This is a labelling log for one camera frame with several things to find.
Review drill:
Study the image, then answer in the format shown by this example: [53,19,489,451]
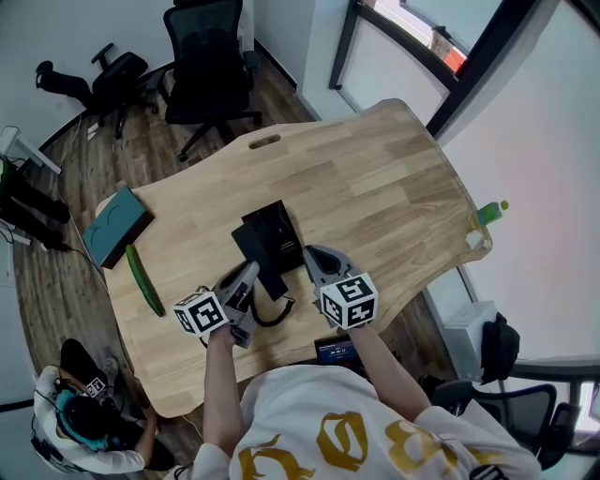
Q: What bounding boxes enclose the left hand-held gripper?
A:
[172,262,262,349]

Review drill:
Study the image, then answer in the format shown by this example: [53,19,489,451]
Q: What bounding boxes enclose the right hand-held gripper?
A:
[302,244,380,331]

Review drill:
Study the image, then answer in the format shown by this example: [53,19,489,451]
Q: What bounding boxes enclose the black telephone handset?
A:
[231,222,290,302]

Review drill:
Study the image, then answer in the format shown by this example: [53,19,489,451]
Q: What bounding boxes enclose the person's left forearm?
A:
[202,325,248,458]

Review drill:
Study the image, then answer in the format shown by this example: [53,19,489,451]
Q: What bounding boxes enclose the person's right forearm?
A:
[349,322,431,423]

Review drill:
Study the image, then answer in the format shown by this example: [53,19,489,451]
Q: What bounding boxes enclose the black desk telephone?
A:
[242,200,305,274]

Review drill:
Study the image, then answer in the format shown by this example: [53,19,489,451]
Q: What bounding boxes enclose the black tablet screen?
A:
[314,335,365,371]

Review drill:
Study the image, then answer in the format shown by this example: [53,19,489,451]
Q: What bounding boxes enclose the green cucumber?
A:
[125,244,166,318]

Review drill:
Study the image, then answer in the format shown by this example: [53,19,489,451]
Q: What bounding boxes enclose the teal flat box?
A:
[82,186,156,270]

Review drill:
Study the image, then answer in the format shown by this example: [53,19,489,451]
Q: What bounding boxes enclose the person's white printed shirt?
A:
[163,364,543,480]

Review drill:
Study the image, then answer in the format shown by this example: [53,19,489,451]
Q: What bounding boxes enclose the white box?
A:
[442,299,498,383]

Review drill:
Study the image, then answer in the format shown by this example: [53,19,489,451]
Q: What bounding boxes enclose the green drink bottle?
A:
[475,200,510,225]

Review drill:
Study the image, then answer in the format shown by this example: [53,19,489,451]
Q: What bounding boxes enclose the black backpack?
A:
[480,311,521,385]

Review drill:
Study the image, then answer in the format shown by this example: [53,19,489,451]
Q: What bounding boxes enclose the black upright office chair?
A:
[144,0,263,163]

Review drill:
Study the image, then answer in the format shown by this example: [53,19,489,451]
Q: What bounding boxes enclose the black tipped-over office chair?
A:
[35,42,160,141]

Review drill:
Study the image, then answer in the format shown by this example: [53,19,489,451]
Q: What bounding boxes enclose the black mesh chair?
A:
[430,379,582,470]

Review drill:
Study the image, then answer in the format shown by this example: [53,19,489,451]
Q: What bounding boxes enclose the white desk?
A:
[0,125,62,175]

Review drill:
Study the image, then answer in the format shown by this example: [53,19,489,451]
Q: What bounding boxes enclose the black coiled phone cord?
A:
[250,286,296,328]

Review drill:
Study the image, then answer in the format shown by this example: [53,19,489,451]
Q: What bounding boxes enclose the black window frame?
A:
[329,0,587,137]

